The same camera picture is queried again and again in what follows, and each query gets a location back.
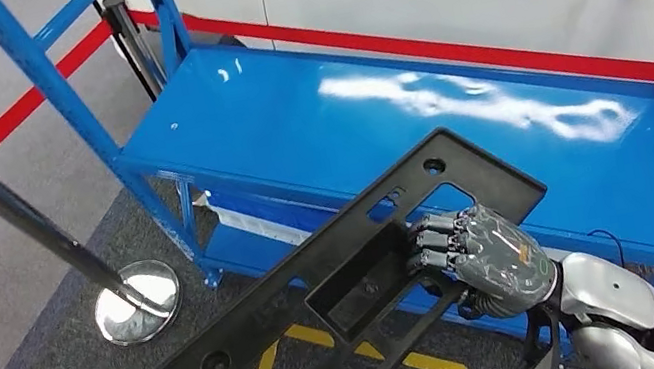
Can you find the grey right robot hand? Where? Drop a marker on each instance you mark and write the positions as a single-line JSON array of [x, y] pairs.
[[503, 266]]

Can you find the black plastic frame part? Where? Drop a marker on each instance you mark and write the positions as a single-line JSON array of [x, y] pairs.
[[246, 338]]

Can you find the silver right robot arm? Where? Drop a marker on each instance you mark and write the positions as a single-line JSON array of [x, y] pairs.
[[617, 306]]

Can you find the blue metal shelf rack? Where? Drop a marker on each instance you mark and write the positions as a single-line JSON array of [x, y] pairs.
[[289, 122]]

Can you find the yellow floor tape square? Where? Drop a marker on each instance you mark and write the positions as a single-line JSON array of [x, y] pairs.
[[429, 363]]

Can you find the red barrier belt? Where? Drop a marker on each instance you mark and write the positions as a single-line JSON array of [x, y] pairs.
[[18, 109], [409, 40]]

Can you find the thin black pole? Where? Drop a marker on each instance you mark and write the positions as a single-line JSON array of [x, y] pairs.
[[125, 50]]

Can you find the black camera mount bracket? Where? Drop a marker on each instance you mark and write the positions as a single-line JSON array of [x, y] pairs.
[[541, 347]]

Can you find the chrome stanchion post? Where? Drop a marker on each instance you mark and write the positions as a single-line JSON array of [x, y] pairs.
[[134, 42], [38, 227]]

